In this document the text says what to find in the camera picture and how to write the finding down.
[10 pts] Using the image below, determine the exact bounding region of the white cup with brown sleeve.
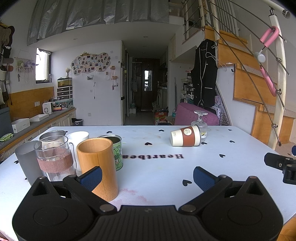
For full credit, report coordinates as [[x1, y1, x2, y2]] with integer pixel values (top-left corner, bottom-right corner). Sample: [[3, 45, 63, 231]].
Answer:
[[171, 126, 201, 147]]

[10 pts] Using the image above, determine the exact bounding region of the grey matte cup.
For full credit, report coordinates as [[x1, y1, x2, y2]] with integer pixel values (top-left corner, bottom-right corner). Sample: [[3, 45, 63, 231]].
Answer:
[[15, 141, 43, 185]]

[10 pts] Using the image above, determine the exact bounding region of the purple sofa chair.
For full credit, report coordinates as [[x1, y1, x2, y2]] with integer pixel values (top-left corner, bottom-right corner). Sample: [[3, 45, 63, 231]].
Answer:
[[175, 102, 219, 126]]

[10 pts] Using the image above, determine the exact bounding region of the white paper cup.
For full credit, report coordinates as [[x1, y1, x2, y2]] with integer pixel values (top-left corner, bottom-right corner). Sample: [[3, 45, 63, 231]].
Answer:
[[66, 131, 90, 173]]

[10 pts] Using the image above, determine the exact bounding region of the wooden cylinder cup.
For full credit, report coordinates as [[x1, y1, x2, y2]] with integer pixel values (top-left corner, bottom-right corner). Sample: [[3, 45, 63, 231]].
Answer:
[[76, 138, 118, 201]]

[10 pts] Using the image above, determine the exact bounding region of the small drawer organizer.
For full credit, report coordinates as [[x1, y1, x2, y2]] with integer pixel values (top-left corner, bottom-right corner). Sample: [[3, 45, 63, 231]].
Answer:
[[57, 77, 73, 100]]

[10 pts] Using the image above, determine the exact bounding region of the black hanging coat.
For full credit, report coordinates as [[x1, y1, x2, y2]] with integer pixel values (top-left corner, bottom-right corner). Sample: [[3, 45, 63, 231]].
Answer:
[[191, 39, 218, 108]]

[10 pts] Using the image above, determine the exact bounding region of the white small appliance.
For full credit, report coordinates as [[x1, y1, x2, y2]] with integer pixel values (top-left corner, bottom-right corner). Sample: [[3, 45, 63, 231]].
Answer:
[[42, 102, 53, 114]]

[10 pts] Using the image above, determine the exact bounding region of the kitchen counter cabinet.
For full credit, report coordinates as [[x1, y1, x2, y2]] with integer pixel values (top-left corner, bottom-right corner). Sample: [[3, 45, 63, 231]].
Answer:
[[1, 108, 76, 163]]

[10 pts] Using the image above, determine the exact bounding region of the upside-down stemmed glass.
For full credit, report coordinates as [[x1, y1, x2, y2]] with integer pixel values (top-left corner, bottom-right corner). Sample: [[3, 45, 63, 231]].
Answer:
[[191, 110, 208, 140]]

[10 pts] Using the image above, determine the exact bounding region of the photo collage board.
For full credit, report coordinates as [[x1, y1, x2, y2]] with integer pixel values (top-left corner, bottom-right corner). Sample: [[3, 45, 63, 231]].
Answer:
[[70, 52, 111, 75]]

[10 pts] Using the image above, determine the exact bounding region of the pink foam padded railing post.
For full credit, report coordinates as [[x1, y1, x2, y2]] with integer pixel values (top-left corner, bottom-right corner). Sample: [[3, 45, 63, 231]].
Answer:
[[253, 14, 287, 150]]

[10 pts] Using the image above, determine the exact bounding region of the glass jar with pink sleeve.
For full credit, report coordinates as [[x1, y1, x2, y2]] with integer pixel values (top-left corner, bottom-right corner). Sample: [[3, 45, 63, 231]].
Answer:
[[34, 135, 77, 181]]

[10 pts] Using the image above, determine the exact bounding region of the green cartoon tin can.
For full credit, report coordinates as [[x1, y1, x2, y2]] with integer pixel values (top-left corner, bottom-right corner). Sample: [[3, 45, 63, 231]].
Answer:
[[99, 135, 123, 171]]

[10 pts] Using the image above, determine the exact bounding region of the steel mug behind jar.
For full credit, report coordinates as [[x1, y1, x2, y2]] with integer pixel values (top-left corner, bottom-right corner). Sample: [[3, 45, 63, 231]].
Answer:
[[39, 130, 67, 141]]

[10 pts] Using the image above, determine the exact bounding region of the white box on counter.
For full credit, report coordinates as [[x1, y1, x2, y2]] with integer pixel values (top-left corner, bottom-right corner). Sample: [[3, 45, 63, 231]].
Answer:
[[11, 118, 30, 133]]

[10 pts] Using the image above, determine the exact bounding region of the black trash bin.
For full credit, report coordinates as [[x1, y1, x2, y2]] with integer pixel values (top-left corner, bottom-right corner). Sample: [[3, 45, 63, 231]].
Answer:
[[71, 118, 83, 126]]

